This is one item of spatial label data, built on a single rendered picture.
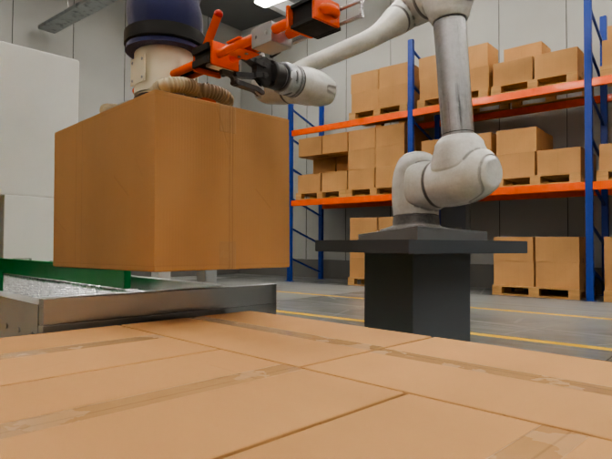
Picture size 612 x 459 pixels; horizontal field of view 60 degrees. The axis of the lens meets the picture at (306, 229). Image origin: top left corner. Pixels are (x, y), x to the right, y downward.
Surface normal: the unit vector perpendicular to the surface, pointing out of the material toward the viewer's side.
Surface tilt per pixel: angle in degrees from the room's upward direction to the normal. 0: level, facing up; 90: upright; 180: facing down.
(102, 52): 90
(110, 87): 90
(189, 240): 89
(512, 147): 90
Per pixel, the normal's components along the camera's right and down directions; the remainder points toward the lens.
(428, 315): 0.50, -0.02
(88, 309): 0.71, -0.01
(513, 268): -0.64, -0.03
